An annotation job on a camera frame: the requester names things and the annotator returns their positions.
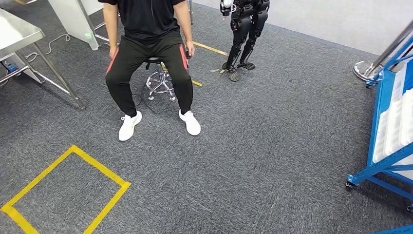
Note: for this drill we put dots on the person's right hand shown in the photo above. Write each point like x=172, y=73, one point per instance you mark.
x=113, y=51

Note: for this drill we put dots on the person's left hand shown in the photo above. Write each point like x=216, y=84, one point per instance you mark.
x=190, y=50

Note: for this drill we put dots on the person's right forearm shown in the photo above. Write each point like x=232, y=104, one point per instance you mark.
x=111, y=32

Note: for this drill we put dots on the person's left forearm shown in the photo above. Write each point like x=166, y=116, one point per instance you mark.
x=184, y=29

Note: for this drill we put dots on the small pale green bottle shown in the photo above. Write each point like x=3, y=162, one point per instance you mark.
x=88, y=35

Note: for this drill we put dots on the chrome table leg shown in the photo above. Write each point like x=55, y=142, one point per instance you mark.
x=191, y=13

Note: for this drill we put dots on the chrome stool with black seat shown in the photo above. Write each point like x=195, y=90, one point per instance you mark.
x=151, y=60

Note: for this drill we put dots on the person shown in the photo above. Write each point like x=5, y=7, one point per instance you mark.
x=148, y=19

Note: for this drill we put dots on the steel table with white panel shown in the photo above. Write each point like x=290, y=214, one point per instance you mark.
x=19, y=32

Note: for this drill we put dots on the chrome stanchion post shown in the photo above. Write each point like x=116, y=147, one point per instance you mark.
x=363, y=69

